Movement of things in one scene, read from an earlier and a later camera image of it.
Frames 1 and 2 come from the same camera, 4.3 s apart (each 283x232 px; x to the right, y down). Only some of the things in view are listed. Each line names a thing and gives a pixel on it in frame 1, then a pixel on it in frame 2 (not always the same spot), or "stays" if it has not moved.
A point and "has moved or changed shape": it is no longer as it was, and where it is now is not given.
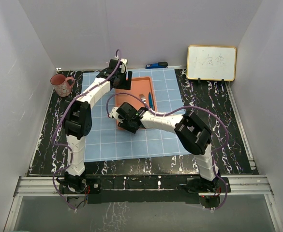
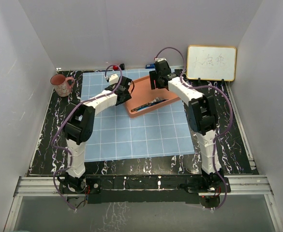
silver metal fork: (143, 98) -> (156, 99)
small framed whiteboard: (211, 63) stays
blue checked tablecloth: (105, 143) stays
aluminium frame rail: (241, 186) stays
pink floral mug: (62, 87) stays
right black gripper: (123, 124) -> (153, 77)
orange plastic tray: (141, 94) has moved or changed shape
